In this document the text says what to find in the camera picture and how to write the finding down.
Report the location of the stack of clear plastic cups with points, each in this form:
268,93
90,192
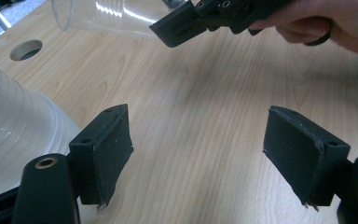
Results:
15,130

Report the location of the single clear plastic cup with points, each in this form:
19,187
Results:
112,17

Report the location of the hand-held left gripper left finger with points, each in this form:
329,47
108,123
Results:
101,155

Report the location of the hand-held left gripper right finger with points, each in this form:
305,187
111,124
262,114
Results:
301,158

